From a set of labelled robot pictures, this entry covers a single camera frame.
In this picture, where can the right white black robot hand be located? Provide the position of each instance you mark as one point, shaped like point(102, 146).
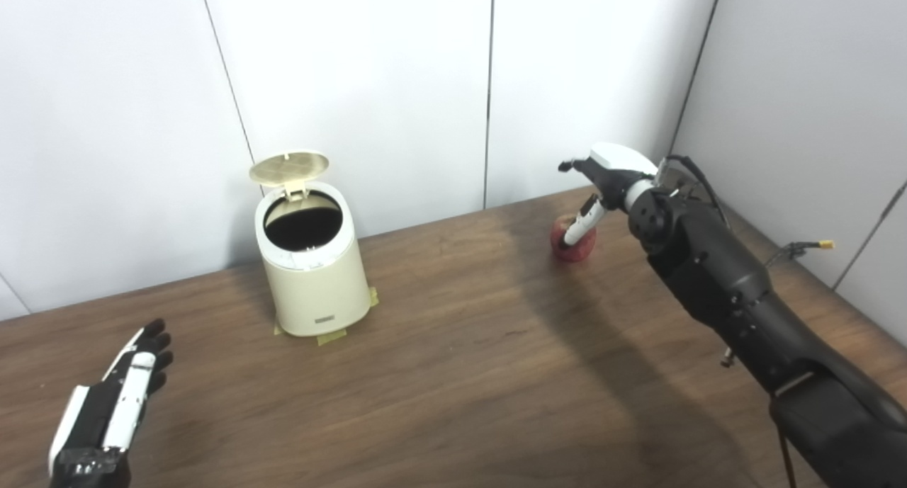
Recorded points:
point(616, 169)

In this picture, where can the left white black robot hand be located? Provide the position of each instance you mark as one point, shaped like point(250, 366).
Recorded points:
point(99, 417)

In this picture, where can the red apple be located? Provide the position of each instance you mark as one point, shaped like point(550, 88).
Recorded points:
point(582, 248)

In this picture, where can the cream-colored lidded bin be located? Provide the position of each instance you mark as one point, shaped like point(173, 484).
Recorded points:
point(315, 282)

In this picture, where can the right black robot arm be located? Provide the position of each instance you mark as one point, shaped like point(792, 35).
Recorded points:
point(730, 282)

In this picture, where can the wide yellow tape piece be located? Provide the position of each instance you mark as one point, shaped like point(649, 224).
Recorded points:
point(331, 337)

